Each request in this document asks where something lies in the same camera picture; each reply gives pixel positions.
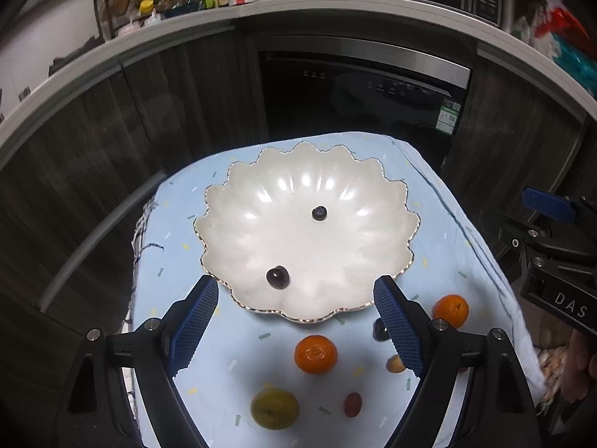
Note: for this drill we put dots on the yellow-brown small fruit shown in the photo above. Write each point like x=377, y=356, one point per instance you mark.
x=395, y=364

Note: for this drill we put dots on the wall socket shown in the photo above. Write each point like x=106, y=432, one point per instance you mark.
x=24, y=93

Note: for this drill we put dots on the yellow cap bottle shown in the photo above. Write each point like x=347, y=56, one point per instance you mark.
x=146, y=8

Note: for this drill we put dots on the green apple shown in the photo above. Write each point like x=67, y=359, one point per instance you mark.
x=274, y=408

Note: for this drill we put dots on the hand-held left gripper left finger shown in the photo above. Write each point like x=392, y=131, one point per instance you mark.
x=193, y=326

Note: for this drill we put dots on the black built-in dishwasher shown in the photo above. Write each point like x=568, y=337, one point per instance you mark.
x=303, y=102

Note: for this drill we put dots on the dark purple grape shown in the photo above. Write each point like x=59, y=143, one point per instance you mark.
x=380, y=330

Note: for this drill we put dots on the dark purple cherry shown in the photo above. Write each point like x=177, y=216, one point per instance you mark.
x=277, y=277

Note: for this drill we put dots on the dark wood cabinet door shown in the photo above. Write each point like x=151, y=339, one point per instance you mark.
x=196, y=102
x=60, y=172
x=513, y=149

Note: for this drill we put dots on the teal plastic bag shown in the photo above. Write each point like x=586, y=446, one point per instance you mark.
x=578, y=67

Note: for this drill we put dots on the green dishwasher sticker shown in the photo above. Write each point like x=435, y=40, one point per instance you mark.
x=448, y=116

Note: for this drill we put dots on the light blue tablecloth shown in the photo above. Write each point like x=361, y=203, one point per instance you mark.
x=210, y=186

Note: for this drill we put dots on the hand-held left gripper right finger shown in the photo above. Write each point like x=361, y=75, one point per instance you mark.
x=396, y=324

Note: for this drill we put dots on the blueberry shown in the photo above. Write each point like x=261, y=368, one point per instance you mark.
x=319, y=213

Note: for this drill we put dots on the red and white plastic bag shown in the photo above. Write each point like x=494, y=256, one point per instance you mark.
x=545, y=18

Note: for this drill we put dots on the person's right hand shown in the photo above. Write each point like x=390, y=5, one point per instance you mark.
x=580, y=368

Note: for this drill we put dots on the mandarin orange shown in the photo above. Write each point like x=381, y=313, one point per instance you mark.
x=315, y=353
x=450, y=310

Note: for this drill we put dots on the white scalloped bowl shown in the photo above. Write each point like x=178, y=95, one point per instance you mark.
x=280, y=233

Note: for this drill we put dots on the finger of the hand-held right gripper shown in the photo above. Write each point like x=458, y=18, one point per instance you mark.
x=548, y=203
x=527, y=240

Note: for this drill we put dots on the white kitchen countertop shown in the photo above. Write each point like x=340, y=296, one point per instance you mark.
x=326, y=2

